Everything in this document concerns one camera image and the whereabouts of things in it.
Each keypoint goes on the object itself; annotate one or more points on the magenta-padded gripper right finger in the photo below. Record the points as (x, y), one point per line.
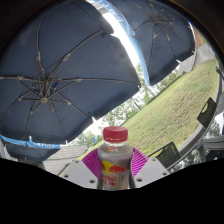
(150, 171)

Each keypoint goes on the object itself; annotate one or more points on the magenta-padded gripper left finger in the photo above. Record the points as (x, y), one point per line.
(79, 172)

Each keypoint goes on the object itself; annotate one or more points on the clear red-capped drink bottle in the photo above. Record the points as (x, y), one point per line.
(115, 160)

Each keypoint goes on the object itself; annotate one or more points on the grey building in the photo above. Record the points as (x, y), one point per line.
(65, 156)

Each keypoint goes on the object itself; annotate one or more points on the wide black plastic chair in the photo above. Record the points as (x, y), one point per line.
(168, 154)

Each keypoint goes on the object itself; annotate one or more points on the blue parasol with white lettering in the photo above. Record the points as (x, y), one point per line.
(30, 149)

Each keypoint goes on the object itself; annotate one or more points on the narrow black plastic chair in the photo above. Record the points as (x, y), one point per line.
(207, 113)

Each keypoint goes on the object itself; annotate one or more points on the large dark blue parasol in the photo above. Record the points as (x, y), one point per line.
(66, 66)

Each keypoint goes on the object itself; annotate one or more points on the dark blue parasol, light trim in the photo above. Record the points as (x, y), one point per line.
(160, 36)

